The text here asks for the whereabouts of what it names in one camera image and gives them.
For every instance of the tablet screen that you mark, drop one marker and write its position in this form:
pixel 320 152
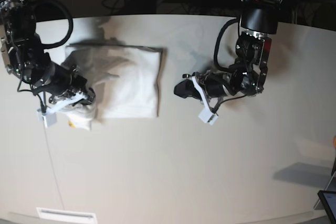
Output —
pixel 326 202

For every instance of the white label on table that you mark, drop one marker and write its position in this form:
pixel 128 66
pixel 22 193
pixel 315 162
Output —
pixel 66 216

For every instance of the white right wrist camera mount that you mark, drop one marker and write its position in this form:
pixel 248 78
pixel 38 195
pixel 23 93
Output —
pixel 48 115

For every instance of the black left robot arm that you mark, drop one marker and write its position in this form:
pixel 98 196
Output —
pixel 247 74

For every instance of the white printed T-shirt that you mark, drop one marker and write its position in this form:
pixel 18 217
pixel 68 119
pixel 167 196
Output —
pixel 123 73

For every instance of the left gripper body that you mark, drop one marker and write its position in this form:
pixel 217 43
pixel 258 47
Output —
pixel 217 85

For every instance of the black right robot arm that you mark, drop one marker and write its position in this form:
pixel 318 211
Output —
pixel 26 57

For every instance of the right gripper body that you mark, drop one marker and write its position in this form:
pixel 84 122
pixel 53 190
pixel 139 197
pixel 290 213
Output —
pixel 63 82

